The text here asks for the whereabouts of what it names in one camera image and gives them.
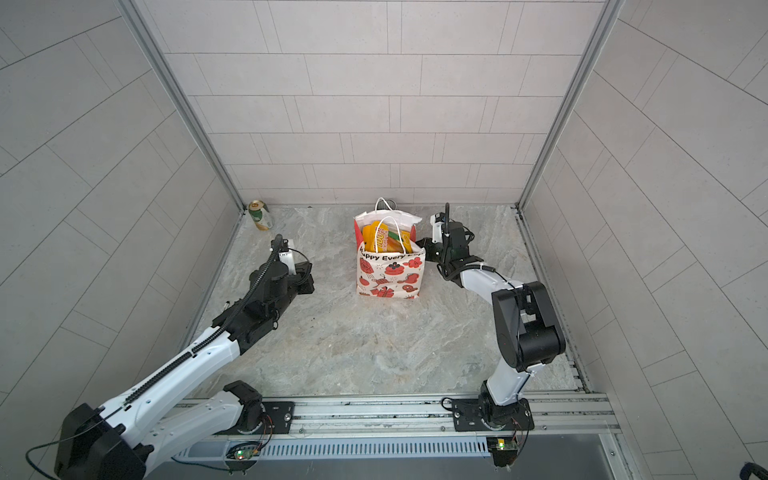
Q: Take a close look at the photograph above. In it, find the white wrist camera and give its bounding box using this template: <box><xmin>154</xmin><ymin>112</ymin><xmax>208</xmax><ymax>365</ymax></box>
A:
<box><xmin>430</xmin><ymin>212</ymin><xmax>445</xmax><ymax>243</ymax></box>
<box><xmin>279</xmin><ymin>239</ymin><xmax>296</xmax><ymax>275</ymax></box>

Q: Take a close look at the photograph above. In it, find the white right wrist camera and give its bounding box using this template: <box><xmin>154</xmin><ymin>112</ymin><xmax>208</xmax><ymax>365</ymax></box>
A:
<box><xmin>430</xmin><ymin>212</ymin><xmax>445</xmax><ymax>243</ymax></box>

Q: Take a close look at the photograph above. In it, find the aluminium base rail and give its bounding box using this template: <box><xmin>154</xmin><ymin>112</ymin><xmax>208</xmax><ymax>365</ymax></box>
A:
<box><xmin>128</xmin><ymin>389</ymin><xmax>622</xmax><ymax>439</ymax></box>

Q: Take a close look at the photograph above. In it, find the right circuit board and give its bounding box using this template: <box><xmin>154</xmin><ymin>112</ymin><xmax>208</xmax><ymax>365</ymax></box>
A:
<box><xmin>486</xmin><ymin>437</ymin><xmax>523</xmax><ymax>468</ymax></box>

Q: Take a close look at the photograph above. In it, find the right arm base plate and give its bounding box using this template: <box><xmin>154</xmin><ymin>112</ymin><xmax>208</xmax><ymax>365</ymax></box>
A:
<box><xmin>441</xmin><ymin>397</ymin><xmax>535</xmax><ymax>432</ymax></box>

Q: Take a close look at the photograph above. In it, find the aluminium corner post right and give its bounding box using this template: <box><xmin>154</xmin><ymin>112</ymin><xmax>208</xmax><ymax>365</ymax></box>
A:
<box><xmin>516</xmin><ymin>0</ymin><xmax>624</xmax><ymax>212</ymax></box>

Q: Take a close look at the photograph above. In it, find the left circuit board green LED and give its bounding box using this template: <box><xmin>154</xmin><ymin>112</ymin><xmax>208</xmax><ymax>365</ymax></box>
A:
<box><xmin>225</xmin><ymin>441</ymin><xmax>264</xmax><ymax>469</ymax></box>

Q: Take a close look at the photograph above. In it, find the black cable left base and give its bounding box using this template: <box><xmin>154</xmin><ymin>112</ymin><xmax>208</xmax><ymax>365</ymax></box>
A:
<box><xmin>23</xmin><ymin>419</ymin><xmax>103</xmax><ymax>480</ymax></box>

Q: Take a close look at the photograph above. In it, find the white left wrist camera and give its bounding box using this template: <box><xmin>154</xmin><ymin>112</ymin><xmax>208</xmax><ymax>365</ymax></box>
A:
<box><xmin>279</xmin><ymin>239</ymin><xmax>296</xmax><ymax>275</ymax></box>

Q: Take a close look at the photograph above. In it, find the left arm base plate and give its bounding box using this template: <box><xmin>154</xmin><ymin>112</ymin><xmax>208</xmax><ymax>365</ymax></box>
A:
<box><xmin>215</xmin><ymin>401</ymin><xmax>296</xmax><ymax>436</ymax></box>

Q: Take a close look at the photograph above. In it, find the aluminium corner post left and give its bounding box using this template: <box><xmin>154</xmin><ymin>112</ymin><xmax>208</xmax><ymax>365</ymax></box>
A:
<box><xmin>116</xmin><ymin>0</ymin><xmax>246</xmax><ymax>211</ymax></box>

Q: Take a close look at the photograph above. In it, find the yellow orange snack bag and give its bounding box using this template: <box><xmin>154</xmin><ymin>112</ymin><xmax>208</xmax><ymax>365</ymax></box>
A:
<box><xmin>362</xmin><ymin>221</ymin><xmax>413</xmax><ymax>254</ymax></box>

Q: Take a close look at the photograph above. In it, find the white red printed paper bag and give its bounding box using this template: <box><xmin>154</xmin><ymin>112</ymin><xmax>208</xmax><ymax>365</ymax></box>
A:
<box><xmin>354</xmin><ymin>197</ymin><xmax>426</xmax><ymax>299</ymax></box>

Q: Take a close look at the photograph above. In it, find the green white drink can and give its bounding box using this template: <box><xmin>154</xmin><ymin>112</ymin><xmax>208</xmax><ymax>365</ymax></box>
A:
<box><xmin>248</xmin><ymin>200</ymin><xmax>273</xmax><ymax>231</ymax></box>

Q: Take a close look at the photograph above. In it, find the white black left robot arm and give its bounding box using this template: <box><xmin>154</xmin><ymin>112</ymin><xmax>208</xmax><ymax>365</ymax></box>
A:
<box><xmin>54</xmin><ymin>236</ymin><xmax>314</xmax><ymax>479</ymax></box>

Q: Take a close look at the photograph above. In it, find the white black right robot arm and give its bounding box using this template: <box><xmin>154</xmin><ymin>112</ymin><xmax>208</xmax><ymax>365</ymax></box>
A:
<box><xmin>418</xmin><ymin>211</ymin><xmax>566</xmax><ymax>430</ymax></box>

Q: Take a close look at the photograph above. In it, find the aluminium corner post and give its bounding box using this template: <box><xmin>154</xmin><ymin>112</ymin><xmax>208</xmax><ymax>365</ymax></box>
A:
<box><xmin>116</xmin><ymin>0</ymin><xmax>246</xmax><ymax>211</ymax></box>
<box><xmin>516</xmin><ymin>0</ymin><xmax>624</xmax><ymax>212</ymax></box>

